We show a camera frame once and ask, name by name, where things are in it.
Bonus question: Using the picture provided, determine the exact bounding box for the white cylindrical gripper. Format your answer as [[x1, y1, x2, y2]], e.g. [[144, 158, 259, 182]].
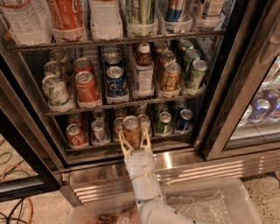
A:
[[120, 127, 163, 201]]

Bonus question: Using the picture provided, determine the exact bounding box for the orange soda can front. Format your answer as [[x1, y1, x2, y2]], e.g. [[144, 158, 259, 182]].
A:
[[122, 115, 142, 147]]

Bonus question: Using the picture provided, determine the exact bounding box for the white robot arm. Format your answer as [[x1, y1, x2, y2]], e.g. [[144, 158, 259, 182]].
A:
[[119, 130, 207, 224]]

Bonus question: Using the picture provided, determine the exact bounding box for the white can bottom shelf front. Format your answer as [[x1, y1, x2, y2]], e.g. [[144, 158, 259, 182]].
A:
[[137, 115, 152, 137]]

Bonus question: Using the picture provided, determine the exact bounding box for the orange can bottom shelf rear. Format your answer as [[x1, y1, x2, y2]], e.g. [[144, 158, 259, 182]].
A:
[[113, 117, 123, 142]]

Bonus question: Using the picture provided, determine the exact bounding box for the green can bottom shelf front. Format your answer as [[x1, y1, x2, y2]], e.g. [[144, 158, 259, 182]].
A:
[[155, 111, 172, 137]]

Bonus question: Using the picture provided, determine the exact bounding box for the silver can bottom shelf front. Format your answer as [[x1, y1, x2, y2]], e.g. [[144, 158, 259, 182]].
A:
[[91, 120, 109, 145]]

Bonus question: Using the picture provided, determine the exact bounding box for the blue can bottom shelf front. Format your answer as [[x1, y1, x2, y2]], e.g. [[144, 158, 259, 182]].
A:
[[175, 109, 193, 132]]

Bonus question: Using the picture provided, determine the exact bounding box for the blue can shelf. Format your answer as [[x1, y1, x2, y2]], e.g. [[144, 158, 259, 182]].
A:
[[104, 53, 123, 68], [175, 109, 193, 132]]

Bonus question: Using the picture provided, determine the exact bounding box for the red can bottom shelf front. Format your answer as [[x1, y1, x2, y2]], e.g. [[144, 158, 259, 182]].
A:
[[66, 123, 88, 149]]

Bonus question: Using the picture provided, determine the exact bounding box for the red can shelf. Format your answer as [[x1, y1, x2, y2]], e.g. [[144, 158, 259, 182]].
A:
[[75, 71, 102, 109], [73, 58, 94, 73], [66, 123, 88, 149]]

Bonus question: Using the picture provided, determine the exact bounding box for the blue pepsi can middle front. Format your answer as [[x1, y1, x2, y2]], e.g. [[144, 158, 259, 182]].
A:
[[105, 66, 130, 104]]

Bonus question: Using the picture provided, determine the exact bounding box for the brown root beer can front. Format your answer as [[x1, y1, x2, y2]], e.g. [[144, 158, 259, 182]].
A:
[[158, 62, 181, 98]]

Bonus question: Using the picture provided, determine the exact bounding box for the red can middle shelf front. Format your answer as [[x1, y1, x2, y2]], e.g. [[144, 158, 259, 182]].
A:
[[75, 71, 102, 109]]

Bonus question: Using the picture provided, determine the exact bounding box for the green can middle right front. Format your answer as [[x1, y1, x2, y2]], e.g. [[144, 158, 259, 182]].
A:
[[184, 59, 208, 95]]

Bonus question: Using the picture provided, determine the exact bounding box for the blue can middle shelf rear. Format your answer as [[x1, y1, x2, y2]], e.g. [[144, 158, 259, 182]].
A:
[[104, 53, 123, 68]]

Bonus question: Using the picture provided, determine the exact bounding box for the red can middle shelf rear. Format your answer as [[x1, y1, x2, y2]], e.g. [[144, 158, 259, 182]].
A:
[[73, 58, 94, 73]]

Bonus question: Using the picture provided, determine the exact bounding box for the green white can middle front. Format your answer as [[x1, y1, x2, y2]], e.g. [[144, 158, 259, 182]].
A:
[[42, 74, 74, 112]]

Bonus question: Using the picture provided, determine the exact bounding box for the fridge glass door right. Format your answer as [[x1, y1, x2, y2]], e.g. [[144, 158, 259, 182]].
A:
[[203, 0, 280, 160]]

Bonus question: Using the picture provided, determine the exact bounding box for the white label bottle top shelf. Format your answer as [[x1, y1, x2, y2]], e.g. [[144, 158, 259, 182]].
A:
[[89, 0, 123, 40]]

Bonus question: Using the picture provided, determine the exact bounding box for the red cola bottle top shelf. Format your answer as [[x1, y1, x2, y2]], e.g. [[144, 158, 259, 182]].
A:
[[46, 0, 87, 43]]

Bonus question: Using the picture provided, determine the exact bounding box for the left clear plastic bin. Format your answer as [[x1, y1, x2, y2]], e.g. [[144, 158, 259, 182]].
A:
[[66, 192, 141, 224]]

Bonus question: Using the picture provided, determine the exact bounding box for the clear plastic bin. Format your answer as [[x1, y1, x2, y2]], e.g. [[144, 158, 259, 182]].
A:
[[163, 178, 263, 224], [66, 192, 141, 224]]

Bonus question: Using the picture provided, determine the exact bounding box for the brown tea bottle white label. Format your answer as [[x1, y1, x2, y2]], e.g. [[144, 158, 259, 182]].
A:
[[133, 43, 154, 97]]

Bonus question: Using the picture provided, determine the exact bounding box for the right clear plastic bin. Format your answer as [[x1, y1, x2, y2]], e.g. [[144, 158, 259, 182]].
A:
[[163, 178, 263, 224]]

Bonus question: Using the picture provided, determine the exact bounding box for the clear water bottle top left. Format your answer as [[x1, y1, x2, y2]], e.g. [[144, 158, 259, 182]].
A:
[[0, 0, 52, 46]]

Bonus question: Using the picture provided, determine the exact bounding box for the orange cable on floor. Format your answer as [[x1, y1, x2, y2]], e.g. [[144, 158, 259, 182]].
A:
[[0, 164, 35, 224]]

